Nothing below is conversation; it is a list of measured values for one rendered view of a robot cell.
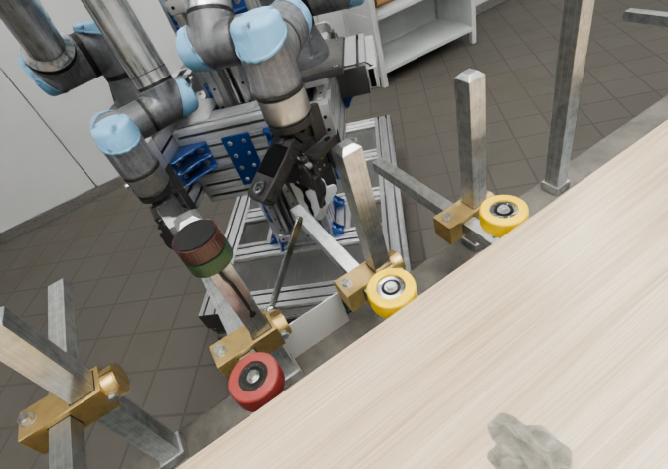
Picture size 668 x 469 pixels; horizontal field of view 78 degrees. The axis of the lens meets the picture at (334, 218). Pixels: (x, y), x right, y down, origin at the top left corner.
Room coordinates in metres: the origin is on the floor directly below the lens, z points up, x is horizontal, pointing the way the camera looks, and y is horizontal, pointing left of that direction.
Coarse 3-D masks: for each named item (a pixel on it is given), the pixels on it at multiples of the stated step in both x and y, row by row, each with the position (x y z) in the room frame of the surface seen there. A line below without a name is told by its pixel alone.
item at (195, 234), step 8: (192, 224) 0.43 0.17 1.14; (200, 224) 0.43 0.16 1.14; (208, 224) 0.42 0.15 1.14; (184, 232) 0.42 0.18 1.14; (192, 232) 0.42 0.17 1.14; (200, 232) 0.41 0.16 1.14; (208, 232) 0.41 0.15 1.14; (176, 240) 0.41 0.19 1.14; (184, 240) 0.40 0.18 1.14; (192, 240) 0.40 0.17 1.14; (200, 240) 0.39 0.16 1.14; (208, 240) 0.39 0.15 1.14; (176, 248) 0.40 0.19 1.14; (184, 248) 0.39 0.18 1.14; (192, 248) 0.38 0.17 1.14; (200, 264) 0.38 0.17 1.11; (224, 280) 0.41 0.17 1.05; (240, 296) 0.43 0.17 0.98; (248, 304) 0.43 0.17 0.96
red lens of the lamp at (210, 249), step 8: (216, 224) 0.42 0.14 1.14; (216, 232) 0.40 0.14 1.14; (216, 240) 0.39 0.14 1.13; (224, 240) 0.41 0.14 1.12; (200, 248) 0.38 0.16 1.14; (208, 248) 0.38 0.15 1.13; (216, 248) 0.39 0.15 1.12; (184, 256) 0.38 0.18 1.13; (192, 256) 0.38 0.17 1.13; (200, 256) 0.38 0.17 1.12; (208, 256) 0.38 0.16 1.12; (192, 264) 0.38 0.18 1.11
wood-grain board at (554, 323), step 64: (576, 192) 0.48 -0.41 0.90; (640, 192) 0.44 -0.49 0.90; (512, 256) 0.40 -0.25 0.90; (576, 256) 0.36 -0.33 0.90; (640, 256) 0.32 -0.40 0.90; (448, 320) 0.33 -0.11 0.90; (512, 320) 0.30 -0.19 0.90; (576, 320) 0.27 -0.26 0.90; (640, 320) 0.24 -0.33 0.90; (320, 384) 0.30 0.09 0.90; (384, 384) 0.27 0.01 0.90; (448, 384) 0.24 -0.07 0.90; (512, 384) 0.22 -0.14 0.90; (576, 384) 0.19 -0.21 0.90; (640, 384) 0.17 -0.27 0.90; (256, 448) 0.24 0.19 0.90; (320, 448) 0.22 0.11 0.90; (384, 448) 0.19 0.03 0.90; (448, 448) 0.17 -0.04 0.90; (576, 448) 0.13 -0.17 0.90; (640, 448) 0.11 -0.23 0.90
